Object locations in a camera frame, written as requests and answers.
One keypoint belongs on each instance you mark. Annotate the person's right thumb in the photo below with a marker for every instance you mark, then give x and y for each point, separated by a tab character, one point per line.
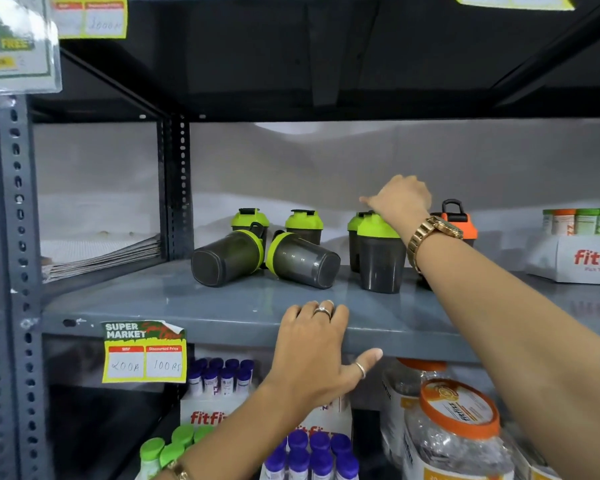
371	201

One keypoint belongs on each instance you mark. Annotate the person's left forearm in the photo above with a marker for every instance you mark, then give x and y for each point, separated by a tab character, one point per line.
230	437

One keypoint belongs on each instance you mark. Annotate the laminated promotion poster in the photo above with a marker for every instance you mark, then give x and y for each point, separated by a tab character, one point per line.
15	44

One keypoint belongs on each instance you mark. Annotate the person's left hand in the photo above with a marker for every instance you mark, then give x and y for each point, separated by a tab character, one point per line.
307	359

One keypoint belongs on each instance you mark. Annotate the group of purple cap vials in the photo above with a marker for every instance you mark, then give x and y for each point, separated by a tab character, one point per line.
312	457
220	377

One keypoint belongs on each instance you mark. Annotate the clear plastic jar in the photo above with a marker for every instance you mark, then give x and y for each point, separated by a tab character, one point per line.
527	454

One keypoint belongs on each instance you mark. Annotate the dark shaker bottle green lid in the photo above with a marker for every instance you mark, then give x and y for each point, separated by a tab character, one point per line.
353	242
381	259
305	223
250	219
305	262
225	258

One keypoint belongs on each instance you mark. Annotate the gold wristwatch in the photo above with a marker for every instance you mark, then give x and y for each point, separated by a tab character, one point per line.
430	234

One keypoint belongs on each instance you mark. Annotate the person's right forearm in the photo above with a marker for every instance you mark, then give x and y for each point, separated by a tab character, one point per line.
520	354

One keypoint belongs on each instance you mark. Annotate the white bottle green cap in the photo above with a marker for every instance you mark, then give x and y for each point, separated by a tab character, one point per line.
202	432
172	453
151	457
183	434

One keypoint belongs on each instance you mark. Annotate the clear jar orange lid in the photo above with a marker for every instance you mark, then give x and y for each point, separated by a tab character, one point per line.
455	434
405	389

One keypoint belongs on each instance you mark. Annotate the grey metal shelf rack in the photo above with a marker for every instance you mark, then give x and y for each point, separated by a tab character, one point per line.
180	304

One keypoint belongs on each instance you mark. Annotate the yellow green price label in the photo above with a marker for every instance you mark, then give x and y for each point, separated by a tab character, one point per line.
144	352

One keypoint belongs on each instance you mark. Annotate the person's left middle finger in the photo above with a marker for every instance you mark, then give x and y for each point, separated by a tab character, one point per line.
325	314

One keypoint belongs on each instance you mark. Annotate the person's left thumb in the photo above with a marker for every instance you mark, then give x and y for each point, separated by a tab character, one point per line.
367	364

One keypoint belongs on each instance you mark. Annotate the white display box red print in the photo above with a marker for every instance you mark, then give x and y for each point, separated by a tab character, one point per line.
570	259
207	412
337	417

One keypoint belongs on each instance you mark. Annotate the small bottle orange cap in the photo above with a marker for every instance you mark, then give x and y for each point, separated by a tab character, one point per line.
563	222

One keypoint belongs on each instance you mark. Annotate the stack of newspapers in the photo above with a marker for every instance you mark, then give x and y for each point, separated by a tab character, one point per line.
100	257

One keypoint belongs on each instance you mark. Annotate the person's right hand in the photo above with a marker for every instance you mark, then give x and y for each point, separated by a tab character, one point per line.
405	202

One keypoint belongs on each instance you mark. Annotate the person's left little finger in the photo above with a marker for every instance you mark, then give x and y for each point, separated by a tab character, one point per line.
289	322

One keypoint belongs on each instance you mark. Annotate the dark shaker bottle orange lid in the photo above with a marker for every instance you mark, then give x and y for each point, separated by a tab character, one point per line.
462	225

